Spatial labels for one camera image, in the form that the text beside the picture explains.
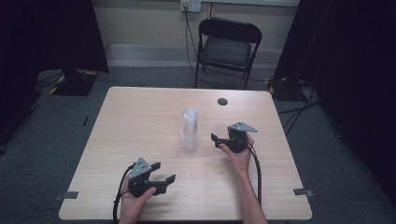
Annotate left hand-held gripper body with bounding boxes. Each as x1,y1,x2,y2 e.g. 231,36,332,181
127,157,168,199

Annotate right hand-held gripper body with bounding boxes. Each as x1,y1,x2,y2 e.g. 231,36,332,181
218,120,259,154

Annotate stack of clear plastic cups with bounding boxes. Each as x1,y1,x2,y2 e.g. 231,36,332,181
179,107,201,153

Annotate person's right hand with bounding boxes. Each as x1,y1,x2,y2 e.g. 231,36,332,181
219,133,255,175

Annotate person's left hand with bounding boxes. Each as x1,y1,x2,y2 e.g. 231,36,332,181
119,178,157,217

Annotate black stand base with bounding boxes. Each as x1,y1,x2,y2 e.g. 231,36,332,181
266,77,301,103
49,68,100,97

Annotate grey floor tape strip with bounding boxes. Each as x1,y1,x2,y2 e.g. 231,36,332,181
292,188,315,198
53,190,79,202

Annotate black folding chair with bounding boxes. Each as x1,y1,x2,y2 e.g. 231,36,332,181
193,17,263,91

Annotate black curtain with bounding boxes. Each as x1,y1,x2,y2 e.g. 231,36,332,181
273,0,396,208
0,0,110,147

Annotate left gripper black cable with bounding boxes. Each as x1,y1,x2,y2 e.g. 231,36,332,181
112,163,135,224

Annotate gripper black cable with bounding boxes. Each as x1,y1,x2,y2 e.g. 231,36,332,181
247,143,263,207
112,163,135,224

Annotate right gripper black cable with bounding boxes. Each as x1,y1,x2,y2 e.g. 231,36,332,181
247,143,263,207

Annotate black floor cables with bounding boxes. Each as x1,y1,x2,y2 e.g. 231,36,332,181
276,79,322,138

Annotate white wall socket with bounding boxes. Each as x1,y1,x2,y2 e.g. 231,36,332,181
180,0,203,14

